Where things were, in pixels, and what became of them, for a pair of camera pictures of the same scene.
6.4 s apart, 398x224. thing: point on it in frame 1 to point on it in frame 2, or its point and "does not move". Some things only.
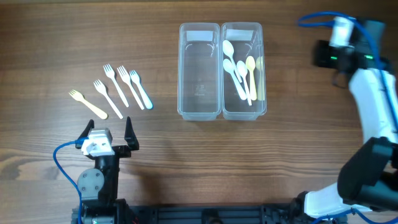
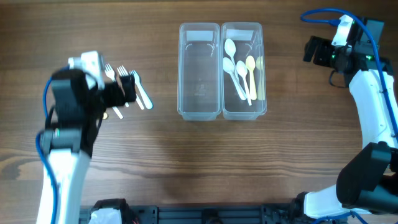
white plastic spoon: [228, 49] does not move
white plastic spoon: [228, 66] does not move
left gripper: [125, 150] to [113, 91]
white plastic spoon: [242, 70] does not move
